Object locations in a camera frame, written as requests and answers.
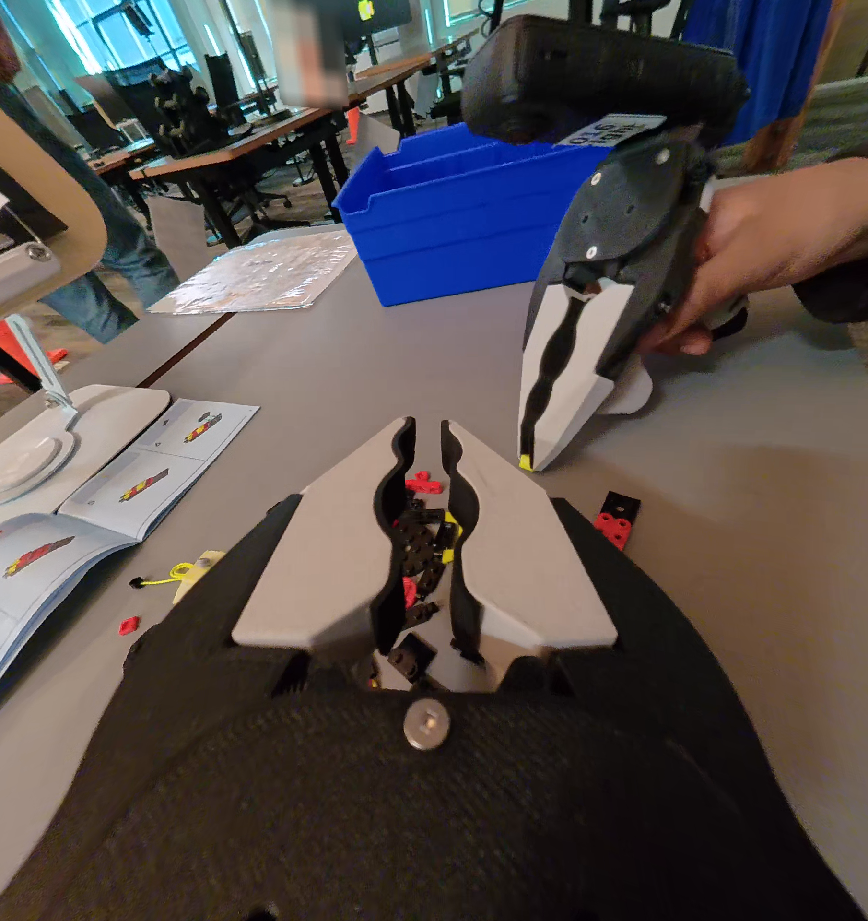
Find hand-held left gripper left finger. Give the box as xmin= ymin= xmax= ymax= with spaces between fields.
xmin=230 ymin=416 xmax=417 ymax=681

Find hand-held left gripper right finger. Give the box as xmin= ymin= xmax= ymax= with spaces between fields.
xmin=440 ymin=419 xmax=619 ymax=690

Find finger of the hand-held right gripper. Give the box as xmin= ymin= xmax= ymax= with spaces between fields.
xmin=529 ymin=281 xmax=636 ymax=473
xmin=517 ymin=283 xmax=587 ymax=461

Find pile of lego pieces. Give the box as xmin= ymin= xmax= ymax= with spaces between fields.
xmin=373 ymin=470 xmax=465 ymax=692

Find partly built lego model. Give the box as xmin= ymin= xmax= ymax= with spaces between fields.
xmin=593 ymin=491 xmax=642 ymax=553

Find lego instruction booklet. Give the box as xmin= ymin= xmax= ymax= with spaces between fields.
xmin=0 ymin=399 xmax=261 ymax=720

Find person's right hand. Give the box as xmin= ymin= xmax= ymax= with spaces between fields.
xmin=639 ymin=157 xmax=863 ymax=358

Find blue plastic bin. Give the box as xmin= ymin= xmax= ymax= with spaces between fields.
xmin=332 ymin=124 xmax=615 ymax=308

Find white document stand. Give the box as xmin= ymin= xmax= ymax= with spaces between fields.
xmin=0 ymin=86 xmax=173 ymax=509

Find clear plastic document sleeve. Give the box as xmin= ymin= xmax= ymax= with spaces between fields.
xmin=146 ymin=229 xmax=359 ymax=315

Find orange traffic cone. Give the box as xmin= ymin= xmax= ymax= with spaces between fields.
xmin=0 ymin=321 xmax=69 ymax=387

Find wood-top desk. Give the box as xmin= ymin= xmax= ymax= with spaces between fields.
xmin=129 ymin=106 xmax=350 ymax=249

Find yellow lego string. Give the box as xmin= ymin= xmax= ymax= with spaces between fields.
xmin=128 ymin=562 xmax=192 ymax=590

